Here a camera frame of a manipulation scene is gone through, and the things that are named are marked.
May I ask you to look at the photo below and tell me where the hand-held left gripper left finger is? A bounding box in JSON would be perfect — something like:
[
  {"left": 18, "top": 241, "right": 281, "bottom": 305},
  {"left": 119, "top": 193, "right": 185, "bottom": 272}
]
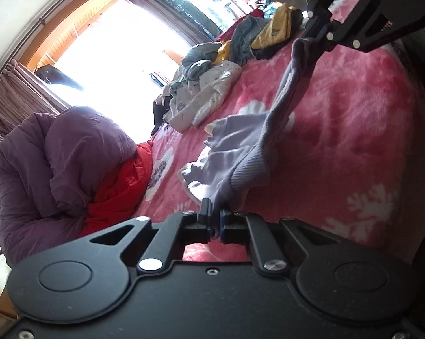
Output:
[{"left": 80, "top": 198, "right": 215, "bottom": 278}]

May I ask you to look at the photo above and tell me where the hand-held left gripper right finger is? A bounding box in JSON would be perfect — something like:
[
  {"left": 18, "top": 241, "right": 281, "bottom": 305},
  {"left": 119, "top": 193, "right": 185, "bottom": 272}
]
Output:
[{"left": 218, "top": 210, "right": 340, "bottom": 278}]

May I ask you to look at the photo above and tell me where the cream and lavender sweatshirt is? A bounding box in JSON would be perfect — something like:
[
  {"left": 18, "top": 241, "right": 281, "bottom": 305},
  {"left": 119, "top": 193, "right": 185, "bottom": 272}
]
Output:
[{"left": 179, "top": 37, "right": 335, "bottom": 216}]

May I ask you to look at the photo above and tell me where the yellow and grey jacket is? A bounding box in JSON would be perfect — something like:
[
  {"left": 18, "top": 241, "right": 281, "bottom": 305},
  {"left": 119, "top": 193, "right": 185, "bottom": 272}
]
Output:
[{"left": 253, "top": 7, "right": 307, "bottom": 60}]

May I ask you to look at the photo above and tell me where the blue-grey garment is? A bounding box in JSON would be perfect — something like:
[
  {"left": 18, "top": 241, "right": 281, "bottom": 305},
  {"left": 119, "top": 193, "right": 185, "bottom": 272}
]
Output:
[{"left": 230, "top": 16, "right": 270, "bottom": 66}]

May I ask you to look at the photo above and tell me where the red jacket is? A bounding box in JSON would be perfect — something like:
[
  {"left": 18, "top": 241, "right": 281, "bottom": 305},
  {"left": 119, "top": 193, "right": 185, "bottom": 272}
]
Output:
[{"left": 80, "top": 140, "right": 155, "bottom": 237}]

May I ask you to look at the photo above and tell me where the pink floral blanket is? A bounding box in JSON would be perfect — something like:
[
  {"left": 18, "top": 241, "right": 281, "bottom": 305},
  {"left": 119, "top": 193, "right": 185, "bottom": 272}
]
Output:
[{"left": 126, "top": 0, "right": 425, "bottom": 265}]

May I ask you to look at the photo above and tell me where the small yellow garment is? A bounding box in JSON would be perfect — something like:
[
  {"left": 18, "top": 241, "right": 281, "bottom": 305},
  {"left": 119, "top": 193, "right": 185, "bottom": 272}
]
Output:
[{"left": 212, "top": 40, "right": 233, "bottom": 65}]

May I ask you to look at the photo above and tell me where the black garment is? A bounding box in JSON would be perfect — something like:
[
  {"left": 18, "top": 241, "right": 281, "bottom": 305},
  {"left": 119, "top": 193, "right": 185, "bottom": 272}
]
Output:
[{"left": 152, "top": 94, "right": 172, "bottom": 136}]

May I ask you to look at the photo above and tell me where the white quilted garment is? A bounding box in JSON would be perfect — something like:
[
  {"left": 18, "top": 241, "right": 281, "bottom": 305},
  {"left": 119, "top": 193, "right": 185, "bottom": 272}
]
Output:
[{"left": 162, "top": 60, "right": 243, "bottom": 133}]

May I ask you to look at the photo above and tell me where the dark printed curtain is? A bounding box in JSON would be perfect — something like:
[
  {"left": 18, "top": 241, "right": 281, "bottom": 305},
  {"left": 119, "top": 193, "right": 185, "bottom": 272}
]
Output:
[{"left": 142, "top": 0, "right": 234, "bottom": 46}]

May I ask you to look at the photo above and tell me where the grey fuzzy garment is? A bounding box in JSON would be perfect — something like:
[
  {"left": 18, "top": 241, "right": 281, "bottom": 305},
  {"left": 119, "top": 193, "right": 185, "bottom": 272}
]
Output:
[{"left": 181, "top": 42, "right": 224, "bottom": 80}]

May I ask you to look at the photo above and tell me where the purple duvet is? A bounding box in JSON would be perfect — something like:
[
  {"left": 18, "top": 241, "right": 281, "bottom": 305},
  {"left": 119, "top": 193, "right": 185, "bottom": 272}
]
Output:
[{"left": 0, "top": 105, "right": 139, "bottom": 267}]

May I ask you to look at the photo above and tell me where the dark hanging garment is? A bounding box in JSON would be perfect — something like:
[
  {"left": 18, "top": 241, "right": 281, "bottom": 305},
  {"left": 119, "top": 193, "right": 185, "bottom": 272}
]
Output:
[{"left": 34, "top": 64, "right": 84, "bottom": 92}]

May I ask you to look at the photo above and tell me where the wooden bedside cabinet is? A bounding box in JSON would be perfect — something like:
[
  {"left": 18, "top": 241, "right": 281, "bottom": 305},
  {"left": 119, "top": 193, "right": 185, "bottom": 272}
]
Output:
[{"left": 0, "top": 279, "right": 20, "bottom": 329}]

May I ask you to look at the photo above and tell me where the curtain rod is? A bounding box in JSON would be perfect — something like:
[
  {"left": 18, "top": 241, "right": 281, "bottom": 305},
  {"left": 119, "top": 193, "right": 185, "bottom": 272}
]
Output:
[{"left": 0, "top": 0, "right": 109, "bottom": 94}]

